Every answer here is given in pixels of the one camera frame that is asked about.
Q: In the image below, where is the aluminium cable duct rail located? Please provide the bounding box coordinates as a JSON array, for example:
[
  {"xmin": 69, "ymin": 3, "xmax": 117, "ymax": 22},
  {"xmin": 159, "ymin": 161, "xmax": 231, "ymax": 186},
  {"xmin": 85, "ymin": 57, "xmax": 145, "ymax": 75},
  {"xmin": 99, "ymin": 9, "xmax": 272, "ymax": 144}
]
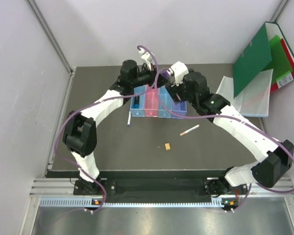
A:
[{"xmin": 29, "ymin": 177, "xmax": 294, "ymax": 209}]

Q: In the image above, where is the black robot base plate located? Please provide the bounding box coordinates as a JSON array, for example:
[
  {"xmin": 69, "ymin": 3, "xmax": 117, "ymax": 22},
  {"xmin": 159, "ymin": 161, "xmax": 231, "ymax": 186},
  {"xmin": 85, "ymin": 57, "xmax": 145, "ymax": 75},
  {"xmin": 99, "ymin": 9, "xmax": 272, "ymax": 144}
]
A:
[{"xmin": 68, "ymin": 168, "xmax": 248, "ymax": 196}]

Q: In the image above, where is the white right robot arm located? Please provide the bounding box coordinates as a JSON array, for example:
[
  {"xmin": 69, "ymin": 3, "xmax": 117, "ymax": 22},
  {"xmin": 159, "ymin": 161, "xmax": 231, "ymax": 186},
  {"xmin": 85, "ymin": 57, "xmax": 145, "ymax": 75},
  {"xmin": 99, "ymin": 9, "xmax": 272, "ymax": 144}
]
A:
[{"xmin": 157, "ymin": 71, "xmax": 294, "ymax": 194}]

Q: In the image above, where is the light blue drawer bin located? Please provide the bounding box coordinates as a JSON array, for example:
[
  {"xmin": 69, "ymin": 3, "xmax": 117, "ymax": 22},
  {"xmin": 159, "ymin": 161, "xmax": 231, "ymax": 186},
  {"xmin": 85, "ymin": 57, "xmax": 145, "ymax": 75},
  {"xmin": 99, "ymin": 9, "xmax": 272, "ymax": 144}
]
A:
[{"xmin": 158, "ymin": 87, "xmax": 172, "ymax": 118}]

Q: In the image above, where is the pink plastic drawer bin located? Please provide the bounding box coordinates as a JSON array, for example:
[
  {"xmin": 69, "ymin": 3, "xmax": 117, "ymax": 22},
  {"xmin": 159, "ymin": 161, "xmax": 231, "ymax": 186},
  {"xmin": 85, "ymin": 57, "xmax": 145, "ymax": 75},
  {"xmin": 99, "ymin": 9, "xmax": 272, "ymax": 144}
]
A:
[{"xmin": 144, "ymin": 89, "xmax": 159, "ymax": 117}]

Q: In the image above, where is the white marker blue cap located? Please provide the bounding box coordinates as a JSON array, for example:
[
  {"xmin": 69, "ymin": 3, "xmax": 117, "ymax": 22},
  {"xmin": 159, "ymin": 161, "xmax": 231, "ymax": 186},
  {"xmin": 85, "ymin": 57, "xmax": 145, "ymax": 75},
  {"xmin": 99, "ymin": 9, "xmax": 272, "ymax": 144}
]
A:
[{"xmin": 127, "ymin": 111, "xmax": 132, "ymax": 126}]

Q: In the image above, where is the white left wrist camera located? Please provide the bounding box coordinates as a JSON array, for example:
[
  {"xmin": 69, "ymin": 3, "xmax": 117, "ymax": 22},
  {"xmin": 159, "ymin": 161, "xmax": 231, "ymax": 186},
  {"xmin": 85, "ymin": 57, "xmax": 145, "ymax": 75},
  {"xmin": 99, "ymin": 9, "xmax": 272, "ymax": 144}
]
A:
[{"xmin": 138, "ymin": 47, "xmax": 154, "ymax": 71}]

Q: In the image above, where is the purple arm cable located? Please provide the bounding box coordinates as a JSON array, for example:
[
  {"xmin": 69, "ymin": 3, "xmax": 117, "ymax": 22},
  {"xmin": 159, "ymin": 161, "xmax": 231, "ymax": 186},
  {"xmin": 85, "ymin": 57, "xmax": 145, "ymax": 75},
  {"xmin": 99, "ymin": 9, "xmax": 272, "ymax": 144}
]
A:
[
  {"xmin": 155, "ymin": 68, "xmax": 294, "ymax": 213},
  {"xmin": 53, "ymin": 45, "xmax": 160, "ymax": 213}
]

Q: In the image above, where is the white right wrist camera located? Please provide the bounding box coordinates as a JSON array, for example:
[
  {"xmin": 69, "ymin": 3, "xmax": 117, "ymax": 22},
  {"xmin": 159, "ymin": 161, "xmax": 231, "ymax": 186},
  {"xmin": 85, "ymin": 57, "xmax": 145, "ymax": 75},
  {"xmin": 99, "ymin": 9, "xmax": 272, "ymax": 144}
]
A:
[{"xmin": 169, "ymin": 61, "xmax": 189, "ymax": 86}]

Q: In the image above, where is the purple plastic drawer bin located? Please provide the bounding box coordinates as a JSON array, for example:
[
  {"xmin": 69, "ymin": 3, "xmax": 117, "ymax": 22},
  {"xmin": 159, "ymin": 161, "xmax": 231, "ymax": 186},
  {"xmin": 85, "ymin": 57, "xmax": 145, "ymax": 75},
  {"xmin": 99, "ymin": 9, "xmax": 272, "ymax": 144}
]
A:
[{"xmin": 171, "ymin": 101, "xmax": 187, "ymax": 119}]

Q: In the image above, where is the translucent light blue folder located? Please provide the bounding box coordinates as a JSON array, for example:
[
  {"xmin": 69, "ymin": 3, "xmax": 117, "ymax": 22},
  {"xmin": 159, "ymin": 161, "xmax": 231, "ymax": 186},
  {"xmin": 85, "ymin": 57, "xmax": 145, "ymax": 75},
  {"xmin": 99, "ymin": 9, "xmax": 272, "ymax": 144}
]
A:
[{"xmin": 216, "ymin": 69, "xmax": 273, "ymax": 118}]

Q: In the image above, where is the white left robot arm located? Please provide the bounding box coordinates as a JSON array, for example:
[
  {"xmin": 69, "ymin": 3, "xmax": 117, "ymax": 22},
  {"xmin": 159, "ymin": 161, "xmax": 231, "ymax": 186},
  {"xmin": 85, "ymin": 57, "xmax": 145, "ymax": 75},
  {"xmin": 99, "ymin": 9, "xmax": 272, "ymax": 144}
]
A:
[{"xmin": 63, "ymin": 60, "xmax": 157, "ymax": 195}]

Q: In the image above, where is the black highlighter blue cap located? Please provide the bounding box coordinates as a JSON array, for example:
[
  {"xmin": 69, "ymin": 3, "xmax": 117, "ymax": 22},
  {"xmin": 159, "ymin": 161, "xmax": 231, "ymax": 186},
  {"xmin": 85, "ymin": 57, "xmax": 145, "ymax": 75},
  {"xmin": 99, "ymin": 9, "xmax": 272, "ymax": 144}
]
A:
[{"xmin": 133, "ymin": 96, "xmax": 140, "ymax": 109}]

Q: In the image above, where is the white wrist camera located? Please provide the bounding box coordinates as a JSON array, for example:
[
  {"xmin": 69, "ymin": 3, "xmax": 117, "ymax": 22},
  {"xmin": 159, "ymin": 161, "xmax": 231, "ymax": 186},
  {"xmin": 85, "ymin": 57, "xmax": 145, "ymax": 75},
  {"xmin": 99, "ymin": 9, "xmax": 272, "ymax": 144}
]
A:
[
  {"xmin": 138, "ymin": 47, "xmax": 154, "ymax": 71},
  {"xmin": 169, "ymin": 61, "xmax": 189, "ymax": 86}
]

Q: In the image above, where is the red folder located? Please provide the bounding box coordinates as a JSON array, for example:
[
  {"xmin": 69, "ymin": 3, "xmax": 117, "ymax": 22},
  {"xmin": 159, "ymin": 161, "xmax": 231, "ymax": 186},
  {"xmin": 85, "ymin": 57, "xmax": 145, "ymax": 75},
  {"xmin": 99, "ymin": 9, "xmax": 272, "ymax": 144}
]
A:
[{"xmin": 270, "ymin": 35, "xmax": 294, "ymax": 93}]

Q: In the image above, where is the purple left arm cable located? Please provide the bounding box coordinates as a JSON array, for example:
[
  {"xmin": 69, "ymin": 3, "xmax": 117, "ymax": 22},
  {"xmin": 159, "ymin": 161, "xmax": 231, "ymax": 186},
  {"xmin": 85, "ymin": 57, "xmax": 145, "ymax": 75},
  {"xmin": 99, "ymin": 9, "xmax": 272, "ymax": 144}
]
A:
[{"xmin": 53, "ymin": 45, "xmax": 160, "ymax": 213}]

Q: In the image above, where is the orange eraser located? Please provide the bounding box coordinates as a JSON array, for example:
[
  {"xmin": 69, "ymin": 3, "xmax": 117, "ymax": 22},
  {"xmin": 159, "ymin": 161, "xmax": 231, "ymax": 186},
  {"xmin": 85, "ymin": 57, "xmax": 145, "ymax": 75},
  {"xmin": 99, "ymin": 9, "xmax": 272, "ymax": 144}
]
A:
[{"xmin": 165, "ymin": 143, "xmax": 171, "ymax": 150}]

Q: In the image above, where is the white marker pink cap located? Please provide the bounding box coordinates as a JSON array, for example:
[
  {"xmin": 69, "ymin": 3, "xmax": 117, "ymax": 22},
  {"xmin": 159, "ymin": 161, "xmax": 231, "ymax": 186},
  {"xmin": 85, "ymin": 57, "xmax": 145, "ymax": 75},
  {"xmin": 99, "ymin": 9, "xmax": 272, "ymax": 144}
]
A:
[{"xmin": 179, "ymin": 124, "xmax": 200, "ymax": 136}]

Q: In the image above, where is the black highlighter purple cap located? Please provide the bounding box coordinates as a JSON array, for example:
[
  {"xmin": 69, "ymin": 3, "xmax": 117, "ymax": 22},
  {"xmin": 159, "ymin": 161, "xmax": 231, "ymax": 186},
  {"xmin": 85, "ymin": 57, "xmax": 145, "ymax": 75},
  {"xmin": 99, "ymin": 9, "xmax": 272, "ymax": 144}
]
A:
[{"xmin": 160, "ymin": 68, "xmax": 171, "ymax": 79}]

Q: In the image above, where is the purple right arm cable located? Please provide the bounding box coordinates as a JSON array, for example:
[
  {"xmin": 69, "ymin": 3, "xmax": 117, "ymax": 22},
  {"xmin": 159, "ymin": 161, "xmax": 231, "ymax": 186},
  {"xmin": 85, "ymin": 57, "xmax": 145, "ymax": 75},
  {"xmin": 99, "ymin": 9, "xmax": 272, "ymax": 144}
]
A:
[{"xmin": 155, "ymin": 68, "xmax": 294, "ymax": 213}]

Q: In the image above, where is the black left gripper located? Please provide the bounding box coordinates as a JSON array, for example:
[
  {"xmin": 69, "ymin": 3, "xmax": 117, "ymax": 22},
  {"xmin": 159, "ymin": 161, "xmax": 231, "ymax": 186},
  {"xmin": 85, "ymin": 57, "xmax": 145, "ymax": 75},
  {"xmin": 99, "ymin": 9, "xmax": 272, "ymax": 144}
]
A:
[{"xmin": 130, "ymin": 62, "xmax": 170, "ymax": 89}]

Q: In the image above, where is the green binder folder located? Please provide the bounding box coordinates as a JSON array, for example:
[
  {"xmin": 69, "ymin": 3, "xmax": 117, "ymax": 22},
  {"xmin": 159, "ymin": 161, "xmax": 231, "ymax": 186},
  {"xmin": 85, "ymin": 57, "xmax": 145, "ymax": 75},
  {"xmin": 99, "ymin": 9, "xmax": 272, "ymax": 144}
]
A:
[{"xmin": 233, "ymin": 22, "xmax": 294, "ymax": 96}]

